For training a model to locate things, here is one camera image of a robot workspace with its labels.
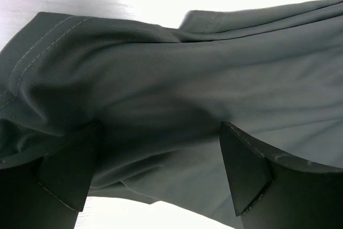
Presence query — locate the dark grey t shirt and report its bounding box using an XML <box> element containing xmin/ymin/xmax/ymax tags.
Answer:
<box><xmin>1</xmin><ymin>0</ymin><xmax>342</xmax><ymax>228</ymax></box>

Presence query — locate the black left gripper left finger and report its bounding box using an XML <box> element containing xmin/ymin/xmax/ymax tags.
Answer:
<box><xmin>1</xmin><ymin>122</ymin><xmax>103</xmax><ymax>229</ymax></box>

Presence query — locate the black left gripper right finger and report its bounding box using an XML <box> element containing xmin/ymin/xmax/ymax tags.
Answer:
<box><xmin>220</xmin><ymin>122</ymin><xmax>342</xmax><ymax>229</ymax></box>

